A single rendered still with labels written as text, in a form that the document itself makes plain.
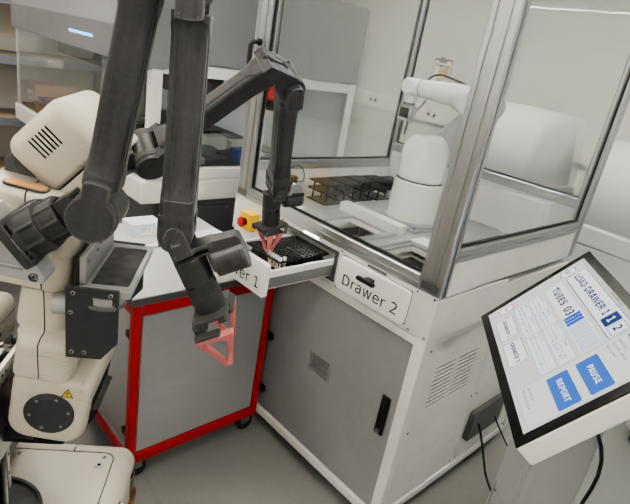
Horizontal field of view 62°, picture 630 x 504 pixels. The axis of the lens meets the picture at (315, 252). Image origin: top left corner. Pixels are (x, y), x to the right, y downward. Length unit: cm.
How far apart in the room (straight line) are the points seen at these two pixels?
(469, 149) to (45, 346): 110
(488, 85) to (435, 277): 53
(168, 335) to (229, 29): 132
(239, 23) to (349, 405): 163
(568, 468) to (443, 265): 58
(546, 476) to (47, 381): 108
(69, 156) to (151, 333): 87
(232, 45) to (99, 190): 165
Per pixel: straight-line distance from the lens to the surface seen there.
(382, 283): 162
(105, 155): 88
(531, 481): 132
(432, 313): 155
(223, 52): 242
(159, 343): 182
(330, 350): 190
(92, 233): 90
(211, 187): 252
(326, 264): 176
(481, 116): 142
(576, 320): 122
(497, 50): 143
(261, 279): 158
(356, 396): 187
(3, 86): 560
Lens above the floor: 154
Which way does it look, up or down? 21 degrees down
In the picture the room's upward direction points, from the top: 10 degrees clockwise
